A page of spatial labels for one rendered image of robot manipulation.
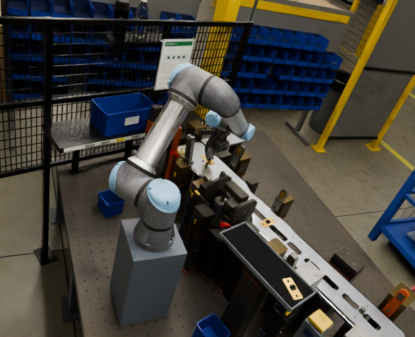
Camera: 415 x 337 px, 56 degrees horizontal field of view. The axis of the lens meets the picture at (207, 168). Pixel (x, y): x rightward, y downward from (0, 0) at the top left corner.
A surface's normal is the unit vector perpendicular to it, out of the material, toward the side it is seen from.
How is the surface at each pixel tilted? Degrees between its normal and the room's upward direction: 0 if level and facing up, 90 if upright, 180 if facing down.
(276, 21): 90
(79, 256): 0
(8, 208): 0
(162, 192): 7
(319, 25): 90
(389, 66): 90
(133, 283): 90
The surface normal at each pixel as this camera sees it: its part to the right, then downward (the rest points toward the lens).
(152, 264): 0.36, 0.62
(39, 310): 0.25, -0.78
